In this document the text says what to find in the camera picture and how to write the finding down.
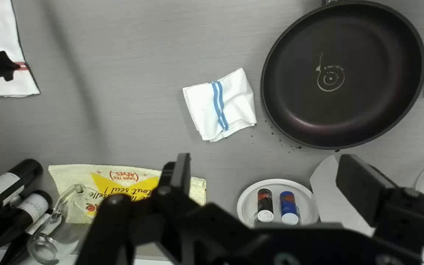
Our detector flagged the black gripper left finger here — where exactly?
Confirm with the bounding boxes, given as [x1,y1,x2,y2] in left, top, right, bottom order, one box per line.
[154,154,192,207]

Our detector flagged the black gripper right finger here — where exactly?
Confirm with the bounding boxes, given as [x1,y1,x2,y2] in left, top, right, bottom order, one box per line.
[336,155,397,226]

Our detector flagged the white cloth with blue stripes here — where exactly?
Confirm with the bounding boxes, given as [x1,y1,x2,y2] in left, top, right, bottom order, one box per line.
[183,68,258,143]

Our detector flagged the black frying pan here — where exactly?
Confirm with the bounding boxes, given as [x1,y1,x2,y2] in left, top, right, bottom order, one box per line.
[261,0,424,149]

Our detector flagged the white round plate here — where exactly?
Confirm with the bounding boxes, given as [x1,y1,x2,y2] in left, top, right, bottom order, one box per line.
[236,179,319,227]

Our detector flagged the blue spice jar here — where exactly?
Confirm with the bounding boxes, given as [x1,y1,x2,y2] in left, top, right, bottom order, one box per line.
[280,192,301,226]

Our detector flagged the yellow printed bag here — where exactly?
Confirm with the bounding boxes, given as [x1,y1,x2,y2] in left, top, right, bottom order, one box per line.
[48,164,208,226]

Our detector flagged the dark red spice jar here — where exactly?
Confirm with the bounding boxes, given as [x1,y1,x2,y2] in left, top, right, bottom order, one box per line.
[257,189,274,223]

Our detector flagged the black bottle with white label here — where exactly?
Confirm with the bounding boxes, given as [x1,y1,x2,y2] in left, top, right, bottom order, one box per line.
[0,159,43,208]

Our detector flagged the white paper sheet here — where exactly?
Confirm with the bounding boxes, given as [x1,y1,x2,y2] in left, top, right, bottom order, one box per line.
[0,0,40,99]

